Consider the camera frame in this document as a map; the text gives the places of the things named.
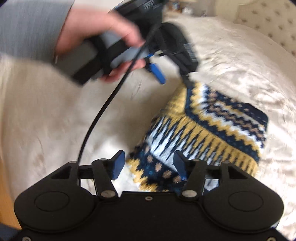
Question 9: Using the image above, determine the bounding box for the person's left hand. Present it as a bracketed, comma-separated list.
[54, 7, 145, 68]

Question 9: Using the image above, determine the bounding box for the striped knit sweater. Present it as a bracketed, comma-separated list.
[126, 82, 268, 192]

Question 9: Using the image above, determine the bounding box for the black cable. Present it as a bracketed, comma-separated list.
[76, 22, 163, 165]

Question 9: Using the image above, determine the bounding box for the tufted cream headboard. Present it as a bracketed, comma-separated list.
[234, 0, 296, 57]

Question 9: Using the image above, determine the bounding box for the grey sleeve forearm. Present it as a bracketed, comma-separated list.
[1, 1, 74, 62]

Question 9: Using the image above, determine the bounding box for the cream embroidered bedspread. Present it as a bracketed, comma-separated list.
[1, 16, 295, 239]

